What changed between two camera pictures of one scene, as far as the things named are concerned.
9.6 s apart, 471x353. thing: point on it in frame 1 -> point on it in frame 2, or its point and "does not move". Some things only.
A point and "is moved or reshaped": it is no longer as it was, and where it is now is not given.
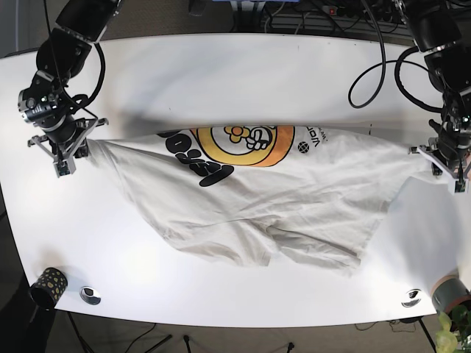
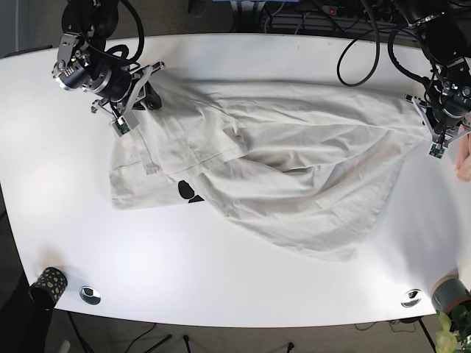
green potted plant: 455,329 does not move
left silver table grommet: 90,296 does not move
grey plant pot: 447,292 does not move
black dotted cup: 48,287 does not move
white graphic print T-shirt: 260,195 is moved or reshaped
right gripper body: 457,185 -> 438,139
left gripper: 64,151 -> 124,119
